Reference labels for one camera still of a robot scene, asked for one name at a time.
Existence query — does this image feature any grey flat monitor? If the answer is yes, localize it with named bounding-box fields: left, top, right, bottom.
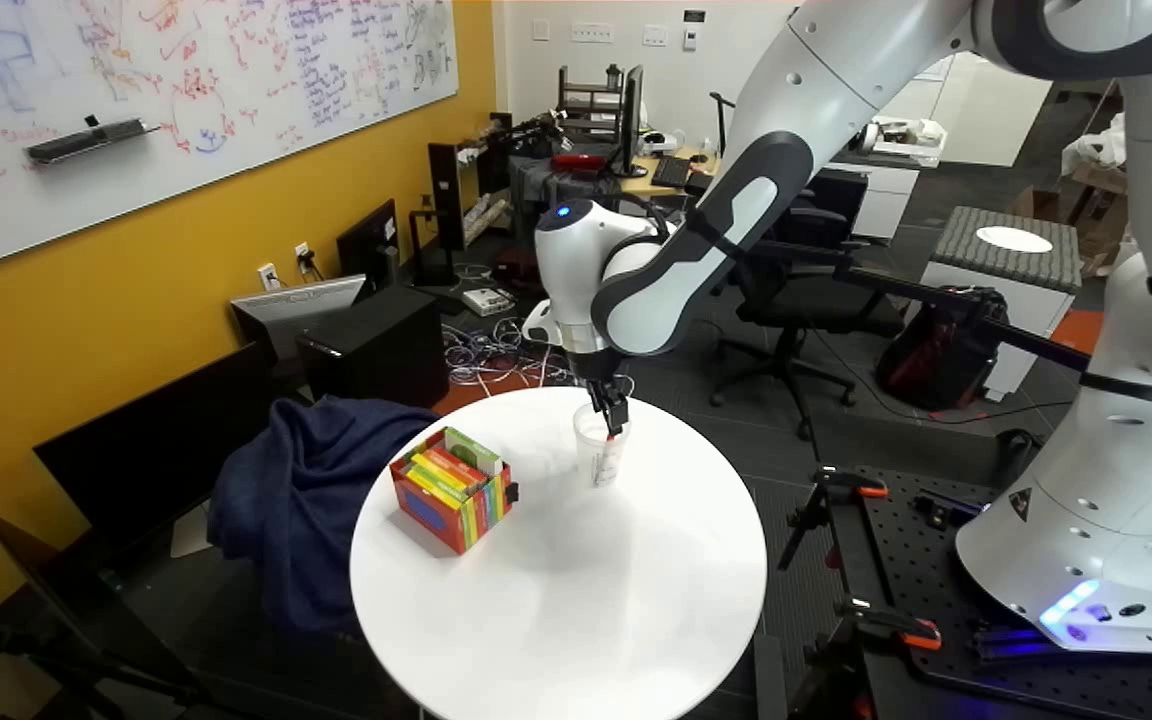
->
left=228, top=273, right=371, bottom=364

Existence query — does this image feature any white floor cable tangle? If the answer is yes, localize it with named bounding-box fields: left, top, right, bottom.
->
left=438, top=314, right=593, bottom=401

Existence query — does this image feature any colourful orange book box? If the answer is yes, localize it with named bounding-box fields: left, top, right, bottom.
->
left=389, top=424, right=522, bottom=558

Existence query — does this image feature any grey perforated top box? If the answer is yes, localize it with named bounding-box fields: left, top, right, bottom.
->
left=917, top=204, right=1086, bottom=403

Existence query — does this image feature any orange capped white marker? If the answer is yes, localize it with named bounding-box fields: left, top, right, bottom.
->
left=587, top=431, right=618, bottom=489

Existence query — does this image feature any black and red bag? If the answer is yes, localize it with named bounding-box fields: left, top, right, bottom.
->
left=870, top=283, right=1014, bottom=417

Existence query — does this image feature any black metal rod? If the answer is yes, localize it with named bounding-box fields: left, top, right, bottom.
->
left=852, top=268, right=1096, bottom=378

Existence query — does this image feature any black computer case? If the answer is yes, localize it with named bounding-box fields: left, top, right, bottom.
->
left=295, top=283, right=450, bottom=414

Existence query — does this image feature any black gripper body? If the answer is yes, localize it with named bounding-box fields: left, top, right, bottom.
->
left=579, top=347, right=638, bottom=408

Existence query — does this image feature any navy blue cloth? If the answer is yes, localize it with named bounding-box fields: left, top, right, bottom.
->
left=209, top=394, right=438, bottom=644

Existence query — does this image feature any white drawer cabinet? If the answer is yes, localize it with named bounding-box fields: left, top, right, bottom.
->
left=847, top=156, right=923, bottom=245

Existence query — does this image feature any black camera tripod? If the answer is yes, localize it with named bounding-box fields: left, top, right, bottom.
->
left=0, top=503, right=211, bottom=720

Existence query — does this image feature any cardboard boxes plastic wrap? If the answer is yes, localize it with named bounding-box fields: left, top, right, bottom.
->
left=1028, top=113, right=1137, bottom=273

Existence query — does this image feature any black clamp orange handle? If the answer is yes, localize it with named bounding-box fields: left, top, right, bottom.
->
left=787, top=597, right=946, bottom=720
left=773, top=462, right=896, bottom=578

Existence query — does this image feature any red round object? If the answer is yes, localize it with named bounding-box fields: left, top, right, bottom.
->
left=546, top=149, right=608, bottom=180

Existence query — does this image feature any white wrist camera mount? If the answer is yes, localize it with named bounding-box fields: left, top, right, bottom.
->
left=518, top=296, right=568, bottom=347

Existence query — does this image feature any scribbled wall whiteboard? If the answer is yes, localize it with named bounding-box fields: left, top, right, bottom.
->
left=0, top=0, right=465, bottom=288

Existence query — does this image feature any clear plastic cup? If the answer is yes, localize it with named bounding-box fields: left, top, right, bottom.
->
left=568, top=403, right=630, bottom=491

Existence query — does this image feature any tall black speaker box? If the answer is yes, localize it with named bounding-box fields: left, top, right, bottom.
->
left=423, top=137, right=475, bottom=256

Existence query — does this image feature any black office chair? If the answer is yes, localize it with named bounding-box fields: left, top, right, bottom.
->
left=709, top=196, right=903, bottom=414

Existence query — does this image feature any black metal shelf rack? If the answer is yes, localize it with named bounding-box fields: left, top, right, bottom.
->
left=550, top=62, right=648, bottom=175

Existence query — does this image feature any large black flat panel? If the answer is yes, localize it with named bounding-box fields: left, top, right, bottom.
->
left=26, top=342, right=280, bottom=578

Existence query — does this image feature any black computer monitor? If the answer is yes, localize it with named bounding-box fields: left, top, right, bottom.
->
left=331, top=196, right=404, bottom=291

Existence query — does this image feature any black optical breadboard table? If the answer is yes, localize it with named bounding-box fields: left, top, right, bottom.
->
left=818, top=466, right=1152, bottom=720

